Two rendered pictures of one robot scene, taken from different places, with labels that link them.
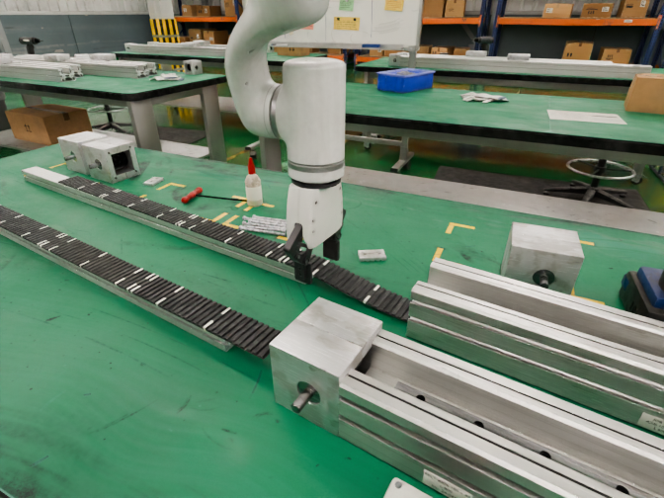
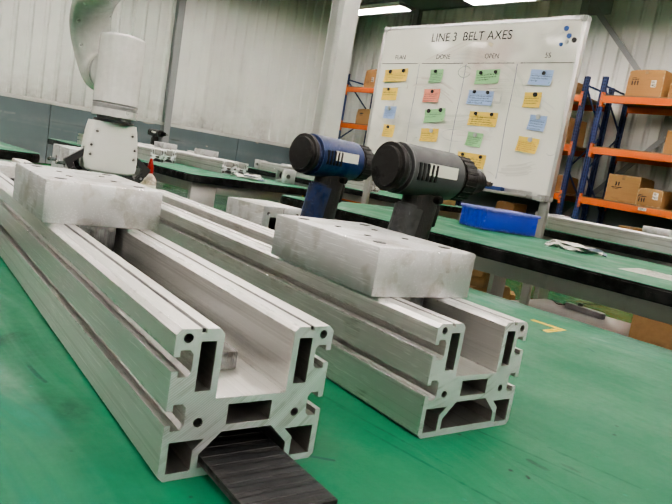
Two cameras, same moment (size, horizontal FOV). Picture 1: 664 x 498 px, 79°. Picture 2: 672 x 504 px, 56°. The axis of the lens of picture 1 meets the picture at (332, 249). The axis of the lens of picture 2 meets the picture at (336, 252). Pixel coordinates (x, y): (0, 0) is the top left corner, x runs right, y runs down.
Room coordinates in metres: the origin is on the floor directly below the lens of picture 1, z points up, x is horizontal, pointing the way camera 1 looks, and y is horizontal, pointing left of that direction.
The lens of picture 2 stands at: (-0.40, -0.87, 0.96)
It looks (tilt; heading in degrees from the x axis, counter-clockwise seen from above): 8 degrees down; 21
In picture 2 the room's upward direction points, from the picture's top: 10 degrees clockwise
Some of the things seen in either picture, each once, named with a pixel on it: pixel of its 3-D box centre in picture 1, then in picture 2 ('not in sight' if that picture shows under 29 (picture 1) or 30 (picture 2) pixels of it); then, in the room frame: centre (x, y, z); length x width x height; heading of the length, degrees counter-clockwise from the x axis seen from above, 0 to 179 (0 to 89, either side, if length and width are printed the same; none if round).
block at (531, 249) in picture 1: (538, 267); (256, 229); (0.56, -0.34, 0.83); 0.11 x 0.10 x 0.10; 159
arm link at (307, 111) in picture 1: (312, 110); (118, 70); (0.58, 0.03, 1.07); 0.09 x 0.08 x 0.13; 67
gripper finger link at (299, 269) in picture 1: (298, 267); not in sight; (0.54, 0.05, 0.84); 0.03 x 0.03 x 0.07; 58
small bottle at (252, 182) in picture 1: (252, 181); (148, 181); (0.91, 0.19, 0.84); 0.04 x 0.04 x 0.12
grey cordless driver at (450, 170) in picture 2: not in sight; (430, 238); (0.38, -0.69, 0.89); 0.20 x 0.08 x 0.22; 151
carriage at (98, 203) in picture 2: not in sight; (82, 207); (0.11, -0.37, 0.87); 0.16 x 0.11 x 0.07; 58
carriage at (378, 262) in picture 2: not in sight; (364, 268); (0.14, -0.69, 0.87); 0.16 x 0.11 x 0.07; 58
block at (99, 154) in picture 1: (108, 160); (74, 164); (1.11, 0.63, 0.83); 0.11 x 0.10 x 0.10; 150
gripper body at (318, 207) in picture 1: (316, 205); (110, 144); (0.58, 0.02, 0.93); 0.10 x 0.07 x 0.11; 148
